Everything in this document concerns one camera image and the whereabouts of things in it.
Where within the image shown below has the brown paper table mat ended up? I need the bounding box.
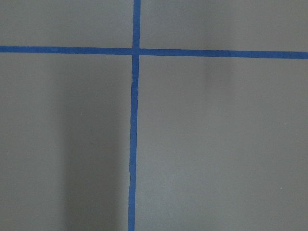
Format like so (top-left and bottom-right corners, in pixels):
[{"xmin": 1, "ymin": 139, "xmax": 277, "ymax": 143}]
[{"xmin": 0, "ymin": 0, "xmax": 308, "ymax": 231}]

